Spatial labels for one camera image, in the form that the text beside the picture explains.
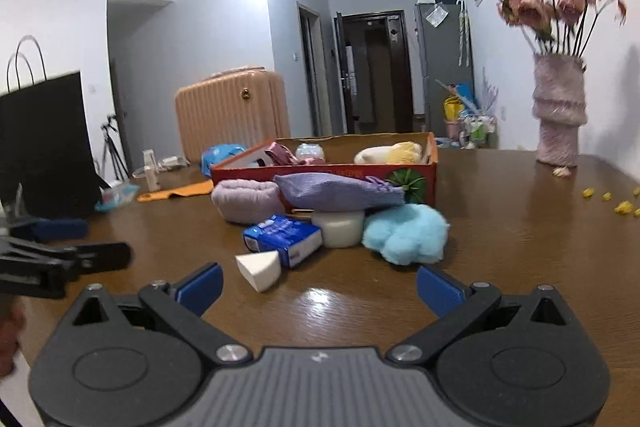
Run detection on yellow crumbs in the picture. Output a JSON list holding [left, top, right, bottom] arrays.
[[600, 186, 640, 219]]

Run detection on white yellow plush toy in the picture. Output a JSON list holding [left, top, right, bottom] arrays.
[[354, 142, 423, 165]]

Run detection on pink fuzzy vase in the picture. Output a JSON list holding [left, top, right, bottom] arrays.
[[533, 53, 588, 168]]

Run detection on cluttered storage rack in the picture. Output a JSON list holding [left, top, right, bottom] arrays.
[[435, 79, 499, 150]]

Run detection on purple cloth pouch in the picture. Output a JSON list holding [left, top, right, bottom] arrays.
[[273, 172, 405, 212]]

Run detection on fallen flower petal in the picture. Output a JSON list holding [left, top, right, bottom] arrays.
[[552, 167, 573, 179]]

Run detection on white round sponge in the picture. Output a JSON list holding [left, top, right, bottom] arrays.
[[311, 210, 364, 249]]

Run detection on left hand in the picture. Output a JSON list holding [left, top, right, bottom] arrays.
[[0, 299, 25, 378]]

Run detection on pink ribbed suitcase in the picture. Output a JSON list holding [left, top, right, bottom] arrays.
[[175, 66, 290, 162]]

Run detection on white power strip cable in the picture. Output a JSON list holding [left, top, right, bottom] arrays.
[[131, 154, 191, 178]]

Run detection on small clear plastic bag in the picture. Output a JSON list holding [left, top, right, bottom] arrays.
[[94, 182, 140, 213]]

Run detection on orange cloth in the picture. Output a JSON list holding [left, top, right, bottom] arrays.
[[137, 180, 214, 202]]

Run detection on red orange cardboard box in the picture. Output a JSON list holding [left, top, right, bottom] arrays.
[[210, 132, 438, 206]]

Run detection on blue tissue packet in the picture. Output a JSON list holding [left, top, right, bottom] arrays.
[[242, 215, 323, 269]]

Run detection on white spray bottle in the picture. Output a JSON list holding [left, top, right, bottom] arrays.
[[143, 150, 160, 193]]

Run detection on black camera tripod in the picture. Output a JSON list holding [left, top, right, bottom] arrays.
[[100, 115, 130, 182]]

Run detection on blue tissue pack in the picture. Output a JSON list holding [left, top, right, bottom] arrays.
[[200, 144, 246, 178]]

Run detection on pink satin scrunchie bow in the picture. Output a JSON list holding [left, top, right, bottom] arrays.
[[265, 142, 308, 166]]

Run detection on dark grey refrigerator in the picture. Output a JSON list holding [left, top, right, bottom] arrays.
[[414, 0, 474, 138]]

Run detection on light blue plush toy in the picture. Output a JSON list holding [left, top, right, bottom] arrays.
[[361, 204, 450, 267]]

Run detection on white wedge makeup sponge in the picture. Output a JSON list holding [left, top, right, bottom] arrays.
[[235, 251, 282, 293]]

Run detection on white green mesh ball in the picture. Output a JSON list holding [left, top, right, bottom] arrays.
[[295, 143, 326, 165]]

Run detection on black paper bag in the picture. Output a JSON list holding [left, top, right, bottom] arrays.
[[1, 72, 107, 219]]

